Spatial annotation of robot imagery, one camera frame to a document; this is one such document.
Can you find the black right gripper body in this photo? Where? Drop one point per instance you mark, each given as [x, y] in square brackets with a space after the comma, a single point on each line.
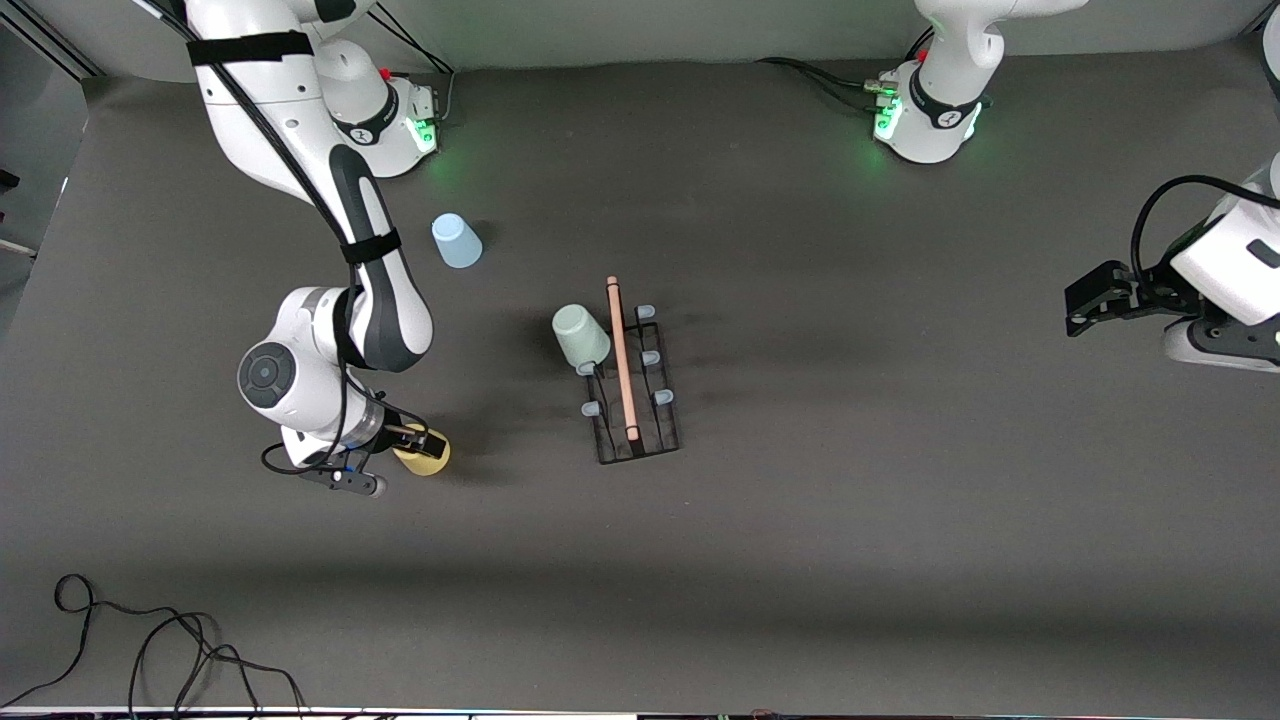
[397, 434]

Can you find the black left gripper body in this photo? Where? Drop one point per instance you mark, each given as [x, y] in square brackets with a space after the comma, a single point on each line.
[1153, 281]

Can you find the yellow plastic cup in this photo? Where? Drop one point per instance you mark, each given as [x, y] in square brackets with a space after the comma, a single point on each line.
[425, 467]

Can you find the pale green plastic cup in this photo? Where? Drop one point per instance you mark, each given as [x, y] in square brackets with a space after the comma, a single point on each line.
[580, 335]

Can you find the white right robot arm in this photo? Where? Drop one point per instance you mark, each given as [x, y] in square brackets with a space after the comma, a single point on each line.
[260, 110]

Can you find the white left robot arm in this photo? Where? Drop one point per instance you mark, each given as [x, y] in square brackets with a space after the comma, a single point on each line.
[940, 120]

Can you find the light blue plastic cup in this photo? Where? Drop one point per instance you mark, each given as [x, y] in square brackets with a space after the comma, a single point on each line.
[457, 243]

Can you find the dark grey table mat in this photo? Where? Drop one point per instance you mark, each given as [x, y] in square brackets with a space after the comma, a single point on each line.
[900, 550]

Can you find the dark metal frame rail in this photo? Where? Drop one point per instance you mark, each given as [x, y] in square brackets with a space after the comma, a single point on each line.
[55, 50]

